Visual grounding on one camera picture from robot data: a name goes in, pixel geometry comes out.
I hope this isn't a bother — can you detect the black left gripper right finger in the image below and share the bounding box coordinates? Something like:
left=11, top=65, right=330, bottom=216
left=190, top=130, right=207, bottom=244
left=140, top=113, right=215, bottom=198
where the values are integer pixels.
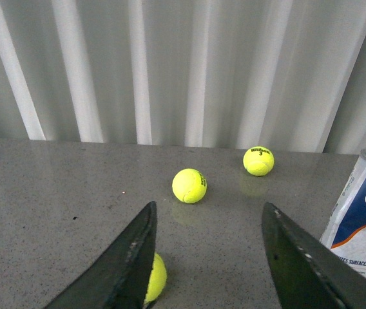
left=262, top=203, right=366, bottom=308

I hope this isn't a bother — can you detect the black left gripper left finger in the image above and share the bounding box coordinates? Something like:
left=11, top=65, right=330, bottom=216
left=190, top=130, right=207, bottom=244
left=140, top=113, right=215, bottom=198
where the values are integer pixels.
left=46, top=201, right=157, bottom=308

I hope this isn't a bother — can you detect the partly hidden yellow tennis ball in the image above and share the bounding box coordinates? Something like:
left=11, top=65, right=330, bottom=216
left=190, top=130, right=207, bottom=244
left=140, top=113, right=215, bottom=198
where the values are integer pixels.
left=144, top=253, right=168, bottom=304

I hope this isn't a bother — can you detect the white pleated curtain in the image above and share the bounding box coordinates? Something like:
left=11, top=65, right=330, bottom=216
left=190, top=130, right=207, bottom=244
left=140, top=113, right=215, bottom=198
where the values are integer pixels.
left=0, top=1, right=366, bottom=154

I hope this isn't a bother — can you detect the Head Team tennis ball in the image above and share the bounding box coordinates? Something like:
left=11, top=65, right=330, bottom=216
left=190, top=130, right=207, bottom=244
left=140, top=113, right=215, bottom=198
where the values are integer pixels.
left=172, top=168, right=207, bottom=204

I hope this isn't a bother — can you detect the Wilson tennis ball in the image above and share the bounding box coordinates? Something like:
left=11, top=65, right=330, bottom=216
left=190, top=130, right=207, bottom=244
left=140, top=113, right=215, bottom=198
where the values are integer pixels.
left=243, top=145, right=275, bottom=176

